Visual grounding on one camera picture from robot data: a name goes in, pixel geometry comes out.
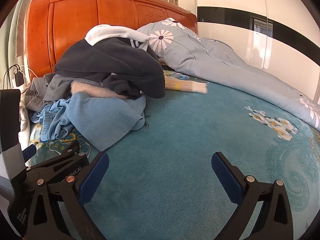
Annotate light blue fleece garment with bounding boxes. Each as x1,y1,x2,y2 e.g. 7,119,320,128
47,91,147,152

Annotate teal floral blanket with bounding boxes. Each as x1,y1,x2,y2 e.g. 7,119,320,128
29,66,320,240

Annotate white floral sheet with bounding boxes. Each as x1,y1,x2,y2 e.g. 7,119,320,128
19,95,32,155

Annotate beige hanging cloth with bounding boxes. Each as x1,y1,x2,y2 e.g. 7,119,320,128
15,0,32,57

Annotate grey knit garment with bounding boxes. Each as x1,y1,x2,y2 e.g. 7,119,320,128
25,77,52,112

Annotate dark grey garment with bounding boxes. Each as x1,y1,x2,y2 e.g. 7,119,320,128
44,74,105,103

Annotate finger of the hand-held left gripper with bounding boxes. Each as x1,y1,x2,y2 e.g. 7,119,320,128
25,140,90,183
21,144,37,162

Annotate black charger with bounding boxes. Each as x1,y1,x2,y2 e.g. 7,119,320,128
14,71,25,87

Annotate orange wooden headboard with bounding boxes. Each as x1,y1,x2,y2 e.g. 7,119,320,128
26,0,198,83

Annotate pink fluffy garment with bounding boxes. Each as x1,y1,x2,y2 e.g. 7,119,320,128
71,81,130,100

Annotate light blue floral quilt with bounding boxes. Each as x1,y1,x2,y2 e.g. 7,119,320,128
137,17,320,132

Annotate navy and white jacket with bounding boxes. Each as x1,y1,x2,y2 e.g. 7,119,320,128
54,24,166,100

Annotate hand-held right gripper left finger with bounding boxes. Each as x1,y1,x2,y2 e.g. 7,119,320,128
25,151,110,240

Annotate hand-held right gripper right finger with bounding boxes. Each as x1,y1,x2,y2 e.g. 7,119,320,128
211,151,293,240

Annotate cream striped cloth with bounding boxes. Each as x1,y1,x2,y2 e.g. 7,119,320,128
164,76,208,95

